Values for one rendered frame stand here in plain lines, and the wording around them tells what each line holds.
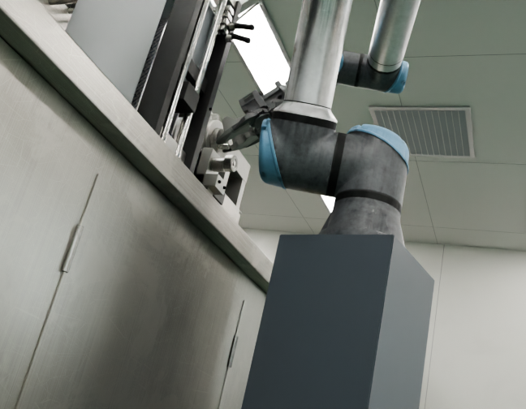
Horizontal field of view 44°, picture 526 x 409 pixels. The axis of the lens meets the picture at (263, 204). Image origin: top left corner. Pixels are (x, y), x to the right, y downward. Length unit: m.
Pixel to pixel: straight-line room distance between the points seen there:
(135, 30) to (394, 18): 0.53
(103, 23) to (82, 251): 0.80
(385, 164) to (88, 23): 0.74
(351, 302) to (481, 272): 5.17
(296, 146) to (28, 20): 0.57
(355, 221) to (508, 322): 4.96
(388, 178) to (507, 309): 4.94
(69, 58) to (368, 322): 0.54
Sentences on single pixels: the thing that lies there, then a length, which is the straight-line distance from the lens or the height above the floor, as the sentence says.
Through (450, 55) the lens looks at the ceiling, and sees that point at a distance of 3.74.
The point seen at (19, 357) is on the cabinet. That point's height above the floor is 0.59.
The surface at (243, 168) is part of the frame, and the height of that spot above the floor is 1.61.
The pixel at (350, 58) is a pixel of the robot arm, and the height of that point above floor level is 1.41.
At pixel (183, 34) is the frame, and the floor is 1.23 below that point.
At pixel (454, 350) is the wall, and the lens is 5.92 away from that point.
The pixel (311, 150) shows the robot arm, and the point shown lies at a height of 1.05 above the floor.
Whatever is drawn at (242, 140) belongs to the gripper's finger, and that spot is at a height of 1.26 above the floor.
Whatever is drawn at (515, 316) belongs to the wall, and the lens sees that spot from 5.98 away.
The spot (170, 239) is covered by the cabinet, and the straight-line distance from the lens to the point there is 0.93.
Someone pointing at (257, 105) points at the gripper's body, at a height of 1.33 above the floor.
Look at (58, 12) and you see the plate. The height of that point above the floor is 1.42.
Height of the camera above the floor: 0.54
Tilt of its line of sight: 22 degrees up
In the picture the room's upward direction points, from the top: 13 degrees clockwise
